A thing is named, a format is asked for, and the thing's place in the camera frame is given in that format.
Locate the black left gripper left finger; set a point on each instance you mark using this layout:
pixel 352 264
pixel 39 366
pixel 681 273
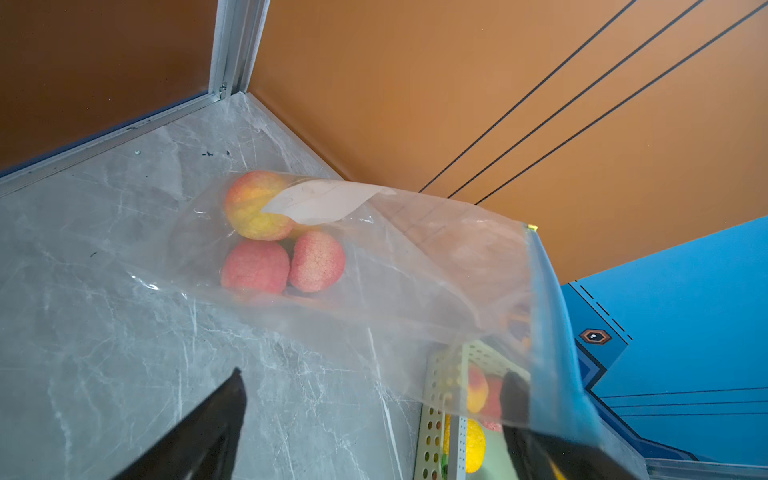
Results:
pixel 204 444

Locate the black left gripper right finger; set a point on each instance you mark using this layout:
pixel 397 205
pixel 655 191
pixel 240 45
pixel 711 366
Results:
pixel 539 456

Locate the clear zip-top bag blue zipper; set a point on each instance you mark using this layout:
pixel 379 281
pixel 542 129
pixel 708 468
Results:
pixel 422 274

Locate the pink peach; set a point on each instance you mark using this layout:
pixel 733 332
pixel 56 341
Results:
pixel 256 265
pixel 318 262

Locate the yellow peach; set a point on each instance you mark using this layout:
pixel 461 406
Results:
pixel 244 203

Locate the green perforated plastic basket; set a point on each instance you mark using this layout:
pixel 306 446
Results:
pixel 460 434

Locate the aluminium corner post left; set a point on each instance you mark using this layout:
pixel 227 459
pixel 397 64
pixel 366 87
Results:
pixel 237 37

